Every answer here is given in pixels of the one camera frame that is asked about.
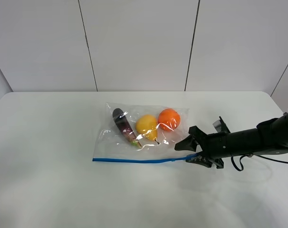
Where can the orange fruit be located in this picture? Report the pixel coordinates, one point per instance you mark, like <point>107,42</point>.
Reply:
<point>169,119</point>

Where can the yellow pear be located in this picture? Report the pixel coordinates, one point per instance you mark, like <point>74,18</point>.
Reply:
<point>147,127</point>

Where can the purple eggplant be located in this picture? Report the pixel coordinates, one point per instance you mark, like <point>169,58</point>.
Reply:
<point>125,128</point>

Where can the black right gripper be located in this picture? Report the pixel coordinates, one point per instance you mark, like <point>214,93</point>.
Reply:
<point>214,148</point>

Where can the clear zip bag blue zipper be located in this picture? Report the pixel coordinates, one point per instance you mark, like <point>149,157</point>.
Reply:
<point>111,146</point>

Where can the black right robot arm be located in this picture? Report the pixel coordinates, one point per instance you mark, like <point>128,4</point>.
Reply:
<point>268,138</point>

